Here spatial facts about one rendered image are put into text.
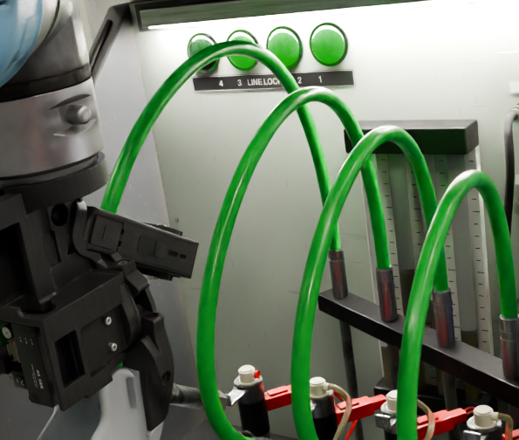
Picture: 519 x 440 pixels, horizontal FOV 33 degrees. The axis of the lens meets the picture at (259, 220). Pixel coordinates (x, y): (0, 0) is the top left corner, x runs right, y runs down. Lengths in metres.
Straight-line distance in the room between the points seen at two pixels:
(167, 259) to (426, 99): 0.52
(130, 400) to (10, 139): 0.17
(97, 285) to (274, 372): 0.79
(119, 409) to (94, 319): 0.07
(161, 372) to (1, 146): 0.16
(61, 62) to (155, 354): 0.17
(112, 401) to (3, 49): 0.25
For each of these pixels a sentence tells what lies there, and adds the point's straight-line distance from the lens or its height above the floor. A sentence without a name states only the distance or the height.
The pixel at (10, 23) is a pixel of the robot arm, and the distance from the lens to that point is 0.33.
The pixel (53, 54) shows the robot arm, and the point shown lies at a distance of 0.45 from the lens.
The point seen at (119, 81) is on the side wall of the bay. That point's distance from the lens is 1.18.
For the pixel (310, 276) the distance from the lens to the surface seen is 0.65.
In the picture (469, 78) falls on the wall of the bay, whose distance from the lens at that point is 0.98.
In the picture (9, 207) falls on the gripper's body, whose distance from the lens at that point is 0.45.
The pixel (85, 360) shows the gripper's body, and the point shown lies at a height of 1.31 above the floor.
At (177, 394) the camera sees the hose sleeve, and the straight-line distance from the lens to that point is 0.79.
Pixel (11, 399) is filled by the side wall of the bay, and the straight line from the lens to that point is 1.09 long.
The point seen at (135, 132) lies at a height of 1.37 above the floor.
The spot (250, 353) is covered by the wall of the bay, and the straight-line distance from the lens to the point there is 1.26.
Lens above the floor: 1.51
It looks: 18 degrees down
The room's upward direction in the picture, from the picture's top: 9 degrees counter-clockwise
